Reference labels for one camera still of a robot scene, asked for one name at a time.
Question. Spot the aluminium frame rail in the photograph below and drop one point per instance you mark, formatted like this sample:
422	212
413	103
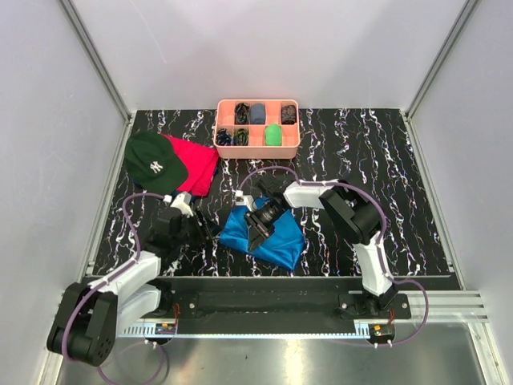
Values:
80	29

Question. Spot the navy striped rolled cloth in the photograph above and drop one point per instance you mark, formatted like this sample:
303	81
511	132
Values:
223	138

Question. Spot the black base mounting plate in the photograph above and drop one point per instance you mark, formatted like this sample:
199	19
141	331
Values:
273	307

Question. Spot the dark green baseball cap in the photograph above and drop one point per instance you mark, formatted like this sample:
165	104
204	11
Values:
152	163

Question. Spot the pink folded cloth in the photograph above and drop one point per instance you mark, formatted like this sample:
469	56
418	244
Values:
199	161

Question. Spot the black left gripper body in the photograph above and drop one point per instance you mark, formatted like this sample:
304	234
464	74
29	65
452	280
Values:
190	233

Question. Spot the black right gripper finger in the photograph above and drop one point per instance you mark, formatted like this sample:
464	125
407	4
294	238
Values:
263	235
254	238

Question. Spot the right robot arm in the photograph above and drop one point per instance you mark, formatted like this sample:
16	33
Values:
355	215

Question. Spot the bright blue napkin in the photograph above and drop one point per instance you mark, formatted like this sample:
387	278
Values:
283	248

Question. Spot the grey rolled cloth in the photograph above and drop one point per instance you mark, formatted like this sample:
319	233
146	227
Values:
257	114

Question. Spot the brown patterned rolled cloth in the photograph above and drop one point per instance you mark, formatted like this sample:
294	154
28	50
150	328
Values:
288	114

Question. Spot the pink divided organizer box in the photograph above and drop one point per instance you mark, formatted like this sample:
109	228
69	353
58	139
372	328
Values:
256	148

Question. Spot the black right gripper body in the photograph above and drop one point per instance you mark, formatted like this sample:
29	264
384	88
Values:
268	214

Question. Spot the dark floral rolled cloth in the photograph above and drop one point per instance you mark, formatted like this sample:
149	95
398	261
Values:
241	113

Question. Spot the green rolled cloth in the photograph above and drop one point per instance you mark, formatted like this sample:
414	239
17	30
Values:
273	135

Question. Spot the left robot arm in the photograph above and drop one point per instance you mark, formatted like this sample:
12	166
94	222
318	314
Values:
92	315

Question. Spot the yellow floral rolled cloth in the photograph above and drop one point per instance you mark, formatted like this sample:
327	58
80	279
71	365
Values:
240	137

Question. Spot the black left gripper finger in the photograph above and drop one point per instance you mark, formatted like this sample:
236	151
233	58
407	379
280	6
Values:
211	229
202	229

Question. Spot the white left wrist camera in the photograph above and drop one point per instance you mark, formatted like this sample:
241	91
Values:
182	202

